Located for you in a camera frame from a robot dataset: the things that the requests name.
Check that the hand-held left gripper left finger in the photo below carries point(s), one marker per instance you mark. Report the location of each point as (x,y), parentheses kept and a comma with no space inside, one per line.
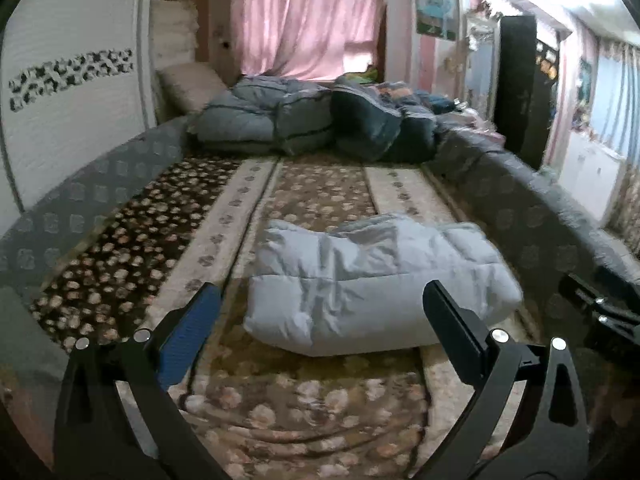
(187,335)

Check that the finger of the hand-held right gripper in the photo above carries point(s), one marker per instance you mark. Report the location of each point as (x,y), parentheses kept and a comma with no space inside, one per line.
(600,306)

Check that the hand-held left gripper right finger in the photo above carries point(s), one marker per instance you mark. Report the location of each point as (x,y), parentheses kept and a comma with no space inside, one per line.
(452,330)

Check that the light blue puffer jacket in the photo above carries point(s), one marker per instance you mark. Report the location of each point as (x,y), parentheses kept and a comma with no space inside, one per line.
(350,285)

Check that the floral window curtain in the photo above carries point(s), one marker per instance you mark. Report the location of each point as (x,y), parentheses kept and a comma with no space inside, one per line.
(625,200)

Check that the white low cabinet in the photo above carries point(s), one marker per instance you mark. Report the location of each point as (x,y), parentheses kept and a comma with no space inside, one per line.
(590,170)

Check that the floral patterned blanket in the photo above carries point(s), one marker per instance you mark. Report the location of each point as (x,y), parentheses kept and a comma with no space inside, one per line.
(310,195)

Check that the dark teal folded blanket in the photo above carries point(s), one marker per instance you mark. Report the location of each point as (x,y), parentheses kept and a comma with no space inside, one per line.
(370,120)

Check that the grey-blue folded quilt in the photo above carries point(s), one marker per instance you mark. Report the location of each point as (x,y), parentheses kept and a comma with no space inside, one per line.
(240,115)

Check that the tall black cabinet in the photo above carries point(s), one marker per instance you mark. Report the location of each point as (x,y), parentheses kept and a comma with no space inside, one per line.
(520,85)

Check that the white wardrobe door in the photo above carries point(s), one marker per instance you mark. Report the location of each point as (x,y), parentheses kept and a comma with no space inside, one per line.
(75,120)

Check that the beige pillow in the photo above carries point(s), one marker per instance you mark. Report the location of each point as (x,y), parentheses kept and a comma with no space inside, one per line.
(190,85)

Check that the ornate framed mirror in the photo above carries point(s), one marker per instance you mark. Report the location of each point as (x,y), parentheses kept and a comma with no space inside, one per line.
(481,65)

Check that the stack of white quilts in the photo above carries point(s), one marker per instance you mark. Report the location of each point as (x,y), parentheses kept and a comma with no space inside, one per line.
(172,30)

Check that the wooden shelf niche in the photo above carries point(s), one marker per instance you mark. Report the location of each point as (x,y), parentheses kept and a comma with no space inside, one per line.
(217,10)

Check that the pink curtain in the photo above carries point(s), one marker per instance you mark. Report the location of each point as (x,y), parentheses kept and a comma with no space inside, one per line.
(300,15)

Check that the wall poster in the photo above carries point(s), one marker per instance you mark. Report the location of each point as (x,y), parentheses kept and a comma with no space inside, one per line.
(435,5)

